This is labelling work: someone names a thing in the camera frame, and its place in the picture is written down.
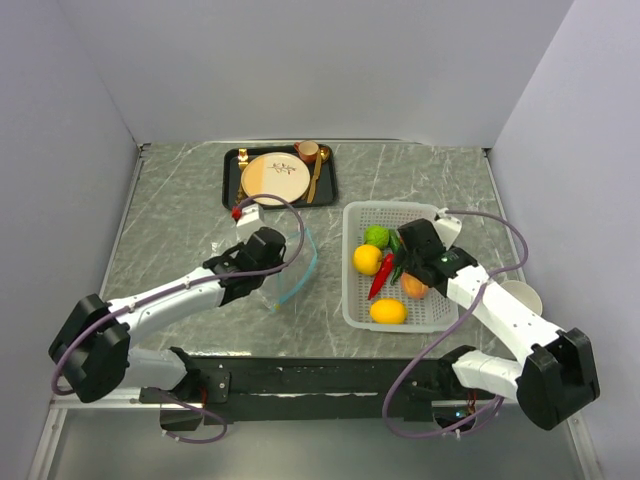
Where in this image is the orange ceramic cup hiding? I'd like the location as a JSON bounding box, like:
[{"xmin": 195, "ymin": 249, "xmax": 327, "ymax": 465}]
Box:
[{"xmin": 294, "ymin": 140, "xmax": 320, "ymax": 164}]

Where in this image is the gold fork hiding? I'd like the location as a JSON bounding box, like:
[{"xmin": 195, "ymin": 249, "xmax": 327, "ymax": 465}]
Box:
[{"xmin": 235, "ymin": 148, "xmax": 249, "ymax": 204}]

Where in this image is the white plastic basket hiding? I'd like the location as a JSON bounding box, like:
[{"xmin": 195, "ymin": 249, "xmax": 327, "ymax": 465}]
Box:
[{"xmin": 342, "ymin": 200, "xmax": 458, "ymax": 334}]

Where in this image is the black serving tray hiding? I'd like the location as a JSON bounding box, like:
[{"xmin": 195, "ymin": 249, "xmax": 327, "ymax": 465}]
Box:
[{"xmin": 222, "ymin": 144, "xmax": 338, "ymax": 210}]

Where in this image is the yellow apple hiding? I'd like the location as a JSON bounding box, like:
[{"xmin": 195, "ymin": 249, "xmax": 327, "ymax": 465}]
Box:
[{"xmin": 352, "ymin": 244, "xmax": 383, "ymax": 276}]

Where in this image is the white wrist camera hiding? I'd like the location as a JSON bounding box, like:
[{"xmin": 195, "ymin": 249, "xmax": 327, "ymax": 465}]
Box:
[
  {"xmin": 433, "ymin": 209, "xmax": 462, "ymax": 250},
  {"xmin": 231, "ymin": 204, "xmax": 265, "ymax": 238}
]

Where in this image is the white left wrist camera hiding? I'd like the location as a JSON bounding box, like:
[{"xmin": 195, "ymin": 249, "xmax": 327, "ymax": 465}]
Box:
[{"xmin": 231, "ymin": 204, "xmax": 265, "ymax": 238}]

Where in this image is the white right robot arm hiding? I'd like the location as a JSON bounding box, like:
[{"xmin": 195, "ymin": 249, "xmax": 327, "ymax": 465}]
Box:
[{"xmin": 399, "ymin": 214, "xmax": 600, "ymax": 430}]

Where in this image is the peach fruit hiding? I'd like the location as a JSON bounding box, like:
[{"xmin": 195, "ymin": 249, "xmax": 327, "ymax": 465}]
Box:
[{"xmin": 400, "ymin": 273, "xmax": 429, "ymax": 300}]

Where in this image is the red chili pepper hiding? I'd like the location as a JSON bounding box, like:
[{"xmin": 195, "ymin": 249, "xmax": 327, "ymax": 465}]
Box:
[{"xmin": 368, "ymin": 253, "xmax": 395, "ymax": 300}]

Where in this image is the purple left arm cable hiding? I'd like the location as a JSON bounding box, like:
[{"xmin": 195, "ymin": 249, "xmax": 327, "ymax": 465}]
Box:
[{"xmin": 51, "ymin": 193, "xmax": 306, "ymax": 445}]

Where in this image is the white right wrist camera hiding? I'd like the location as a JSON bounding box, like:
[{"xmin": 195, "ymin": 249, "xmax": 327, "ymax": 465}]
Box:
[{"xmin": 433, "ymin": 209, "xmax": 462, "ymax": 250}]

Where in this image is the green chili pepper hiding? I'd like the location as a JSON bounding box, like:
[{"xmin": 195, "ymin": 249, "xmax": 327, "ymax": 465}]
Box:
[{"xmin": 389, "ymin": 229, "xmax": 403, "ymax": 285}]

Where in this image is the green cabbage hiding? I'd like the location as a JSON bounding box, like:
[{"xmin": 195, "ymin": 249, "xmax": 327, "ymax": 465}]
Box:
[{"xmin": 364, "ymin": 225, "xmax": 390, "ymax": 250}]

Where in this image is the clear zip top bag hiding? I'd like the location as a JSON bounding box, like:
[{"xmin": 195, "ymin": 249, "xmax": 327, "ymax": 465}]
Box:
[{"xmin": 209, "ymin": 219, "xmax": 319, "ymax": 314}]

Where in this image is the cream and orange plate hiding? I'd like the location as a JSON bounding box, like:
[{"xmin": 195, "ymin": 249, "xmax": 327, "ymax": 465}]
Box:
[{"xmin": 241, "ymin": 152, "xmax": 311, "ymax": 203}]

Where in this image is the gold knife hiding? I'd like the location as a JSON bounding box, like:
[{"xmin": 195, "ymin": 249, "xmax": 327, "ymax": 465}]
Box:
[{"xmin": 306, "ymin": 149, "xmax": 322, "ymax": 204}]

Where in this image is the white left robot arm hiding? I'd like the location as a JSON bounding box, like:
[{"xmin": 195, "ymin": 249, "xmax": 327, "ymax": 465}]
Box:
[{"xmin": 49, "ymin": 227, "xmax": 286, "ymax": 403}]

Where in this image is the white paper cup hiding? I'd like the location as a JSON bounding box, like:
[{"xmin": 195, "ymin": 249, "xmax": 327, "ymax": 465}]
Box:
[{"xmin": 501, "ymin": 280, "xmax": 543, "ymax": 316}]

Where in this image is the yellow lemon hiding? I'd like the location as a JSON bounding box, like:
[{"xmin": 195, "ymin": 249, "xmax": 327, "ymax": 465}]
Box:
[{"xmin": 369, "ymin": 298, "xmax": 408, "ymax": 325}]

